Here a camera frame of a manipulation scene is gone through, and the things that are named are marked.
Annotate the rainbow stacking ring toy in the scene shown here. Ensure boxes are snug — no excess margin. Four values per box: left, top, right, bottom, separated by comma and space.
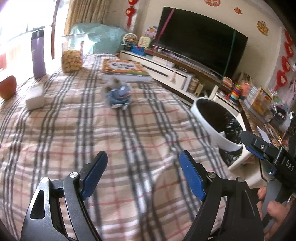
230, 84, 242, 102

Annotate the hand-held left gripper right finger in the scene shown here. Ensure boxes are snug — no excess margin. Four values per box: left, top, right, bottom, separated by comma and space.
179, 150, 265, 241

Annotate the blue toy block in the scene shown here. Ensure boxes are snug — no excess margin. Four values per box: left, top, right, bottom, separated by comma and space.
132, 46, 148, 56

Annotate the white low stool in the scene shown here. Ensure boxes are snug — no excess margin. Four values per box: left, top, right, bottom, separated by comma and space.
228, 146, 252, 172

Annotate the clear cookie jar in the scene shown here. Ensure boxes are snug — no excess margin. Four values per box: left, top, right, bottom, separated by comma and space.
61, 34, 84, 73

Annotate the orange picture book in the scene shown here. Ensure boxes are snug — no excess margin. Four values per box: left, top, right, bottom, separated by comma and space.
100, 59, 153, 82

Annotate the red gold wall sticker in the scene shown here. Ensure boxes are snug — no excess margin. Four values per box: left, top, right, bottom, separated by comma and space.
257, 20, 269, 36

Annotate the plaid tablecloth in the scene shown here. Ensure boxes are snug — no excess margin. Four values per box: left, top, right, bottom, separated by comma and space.
0, 53, 234, 241

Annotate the red paper wall garland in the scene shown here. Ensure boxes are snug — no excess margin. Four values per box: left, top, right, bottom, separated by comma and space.
274, 29, 296, 91

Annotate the blue clear plastic bag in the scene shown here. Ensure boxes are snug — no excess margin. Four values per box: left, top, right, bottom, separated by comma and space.
103, 77, 132, 109

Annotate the ferris wheel toy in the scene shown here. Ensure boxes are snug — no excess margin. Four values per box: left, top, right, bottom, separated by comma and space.
121, 33, 139, 52

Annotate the teal plastic-covered bundle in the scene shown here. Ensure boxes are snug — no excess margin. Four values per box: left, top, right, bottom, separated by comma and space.
69, 23, 130, 55

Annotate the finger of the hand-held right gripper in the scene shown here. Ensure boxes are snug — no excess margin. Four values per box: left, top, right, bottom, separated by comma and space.
240, 131, 281, 163

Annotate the colourful square sign card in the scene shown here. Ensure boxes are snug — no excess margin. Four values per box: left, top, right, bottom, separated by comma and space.
138, 36, 154, 48

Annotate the person's right hand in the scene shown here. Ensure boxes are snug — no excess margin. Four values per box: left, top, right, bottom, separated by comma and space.
257, 187, 290, 240

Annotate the colourful round sign card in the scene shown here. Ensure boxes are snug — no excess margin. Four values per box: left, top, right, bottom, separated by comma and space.
144, 26, 159, 39

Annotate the red hanging knot ornament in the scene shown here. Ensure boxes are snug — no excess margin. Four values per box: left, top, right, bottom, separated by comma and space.
125, 7, 137, 29

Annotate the reddish brown fruit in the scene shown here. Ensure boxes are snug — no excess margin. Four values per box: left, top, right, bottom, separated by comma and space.
0, 75, 17, 100

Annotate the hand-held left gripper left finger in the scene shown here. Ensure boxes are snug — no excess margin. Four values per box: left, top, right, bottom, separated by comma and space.
20, 151, 109, 241

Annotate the yellow toy box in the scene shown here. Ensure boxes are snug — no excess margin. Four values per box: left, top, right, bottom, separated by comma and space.
251, 87, 273, 115

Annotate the beige curtain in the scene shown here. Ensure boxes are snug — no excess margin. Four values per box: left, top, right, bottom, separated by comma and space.
65, 0, 109, 30

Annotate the white television stand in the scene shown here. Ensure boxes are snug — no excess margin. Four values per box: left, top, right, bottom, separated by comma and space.
119, 50, 243, 109

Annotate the purple drink bottle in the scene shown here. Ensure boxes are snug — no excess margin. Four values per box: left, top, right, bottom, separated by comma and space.
31, 30, 46, 79

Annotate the black flat television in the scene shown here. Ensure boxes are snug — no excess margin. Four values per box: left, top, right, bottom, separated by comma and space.
154, 6, 248, 78

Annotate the white tissue pack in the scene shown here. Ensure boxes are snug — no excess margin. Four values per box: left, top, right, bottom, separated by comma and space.
25, 85, 45, 110

